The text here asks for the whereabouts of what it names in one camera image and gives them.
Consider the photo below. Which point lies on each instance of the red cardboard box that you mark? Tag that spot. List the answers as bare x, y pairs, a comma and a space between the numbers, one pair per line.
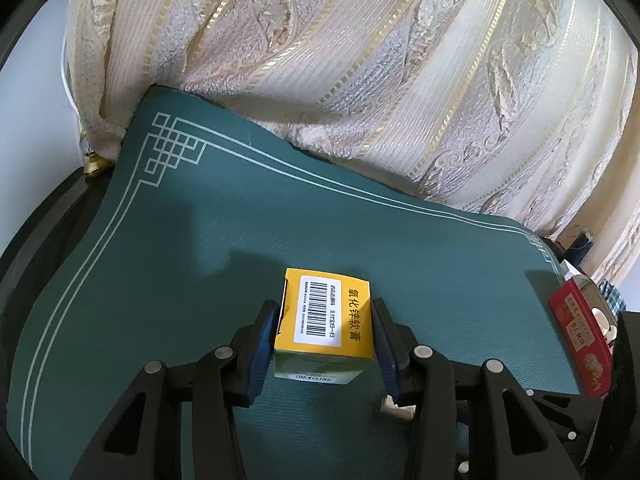
580, 340

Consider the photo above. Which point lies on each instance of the gold curtain tassel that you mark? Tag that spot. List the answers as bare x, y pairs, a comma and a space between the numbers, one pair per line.
95, 166

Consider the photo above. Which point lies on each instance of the green table mat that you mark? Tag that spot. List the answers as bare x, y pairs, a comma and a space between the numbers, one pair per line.
200, 260

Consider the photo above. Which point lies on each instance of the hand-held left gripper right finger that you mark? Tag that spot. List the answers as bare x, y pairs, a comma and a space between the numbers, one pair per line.
387, 355

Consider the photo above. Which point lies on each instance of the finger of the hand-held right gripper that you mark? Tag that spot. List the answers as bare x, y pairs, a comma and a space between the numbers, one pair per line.
555, 410

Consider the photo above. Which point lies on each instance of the cream patterned curtain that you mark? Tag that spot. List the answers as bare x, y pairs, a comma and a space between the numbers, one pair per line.
350, 60

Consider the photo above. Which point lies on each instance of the plaid cloth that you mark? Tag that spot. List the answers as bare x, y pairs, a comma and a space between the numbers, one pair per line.
612, 297

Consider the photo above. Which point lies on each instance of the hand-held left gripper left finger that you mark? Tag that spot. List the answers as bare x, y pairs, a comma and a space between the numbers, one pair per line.
262, 345

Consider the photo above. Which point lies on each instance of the dark blue object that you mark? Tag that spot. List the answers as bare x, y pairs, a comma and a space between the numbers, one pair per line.
581, 247

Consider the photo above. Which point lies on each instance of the yellow green medicine box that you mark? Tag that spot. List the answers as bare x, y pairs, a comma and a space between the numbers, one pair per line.
325, 320

